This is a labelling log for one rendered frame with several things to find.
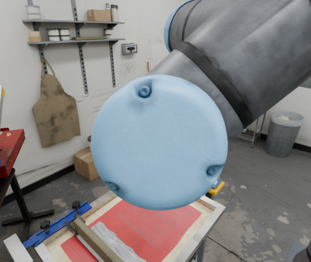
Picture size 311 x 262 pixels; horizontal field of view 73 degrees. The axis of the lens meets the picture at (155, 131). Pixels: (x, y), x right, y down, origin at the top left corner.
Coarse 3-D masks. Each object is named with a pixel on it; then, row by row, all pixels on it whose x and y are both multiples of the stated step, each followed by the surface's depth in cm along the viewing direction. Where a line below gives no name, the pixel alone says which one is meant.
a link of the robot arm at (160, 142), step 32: (160, 64) 14; (192, 64) 12; (128, 96) 10; (160, 96) 10; (192, 96) 10; (96, 128) 11; (128, 128) 10; (160, 128) 10; (192, 128) 10; (224, 128) 10; (96, 160) 11; (128, 160) 11; (160, 160) 10; (192, 160) 10; (224, 160) 11; (128, 192) 11; (160, 192) 11; (192, 192) 11
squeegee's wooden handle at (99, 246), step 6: (78, 222) 97; (78, 228) 97; (84, 228) 95; (84, 234) 94; (90, 234) 92; (90, 240) 91; (96, 240) 89; (90, 246) 94; (96, 246) 88; (102, 246) 87; (108, 246) 87; (96, 252) 91; (102, 252) 86; (108, 252) 85; (102, 258) 88; (108, 258) 84; (114, 258) 82; (120, 258) 82
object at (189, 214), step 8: (176, 208) 119; (184, 208) 119; (192, 208) 119; (176, 216) 114; (184, 216) 114; (192, 216) 114; (184, 224) 109; (176, 232) 105; (184, 232) 105; (128, 240) 101; (136, 240) 101; (144, 240) 101; (168, 240) 101; (176, 240) 101; (136, 248) 97; (144, 248) 97; (152, 248) 97; (160, 248) 97; (168, 248) 97; (144, 256) 94; (152, 256) 94; (160, 256) 94
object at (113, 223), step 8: (112, 208) 119; (120, 208) 119; (104, 216) 114; (112, 216) 114; (112, 224) 109; (120, 224) 109; (120, 232) 105; (128, 232) 105; (72, 240) 101; (64, 248) 97; (72, 248) 97; (80, 248) 97; (72, 256) 94; (80, 256) 94; (88, 256) 94
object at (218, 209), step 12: (108, 192) 125; (96, 204) 117; (204, 204) 120; (216, 204) 117; (84, 216) 112; (216, 216) 109; (204, 228) 103; (48, 240) 99; (192, 240) 97; (36, 252) 93; (48, 252) 92; (192, 252) 92
